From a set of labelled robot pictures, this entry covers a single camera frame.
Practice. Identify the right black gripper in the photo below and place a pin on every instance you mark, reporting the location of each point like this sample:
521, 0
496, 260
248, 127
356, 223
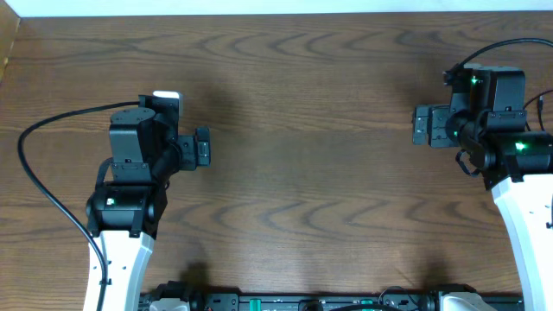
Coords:
438, 116

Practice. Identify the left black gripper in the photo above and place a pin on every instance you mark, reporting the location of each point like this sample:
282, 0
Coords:
190, 151

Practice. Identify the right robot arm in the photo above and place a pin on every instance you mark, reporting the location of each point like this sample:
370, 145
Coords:
486, 121

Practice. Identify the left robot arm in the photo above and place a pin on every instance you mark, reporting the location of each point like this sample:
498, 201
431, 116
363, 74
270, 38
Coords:
130, 197

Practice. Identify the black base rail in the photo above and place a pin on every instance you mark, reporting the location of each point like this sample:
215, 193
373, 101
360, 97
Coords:
183, 296

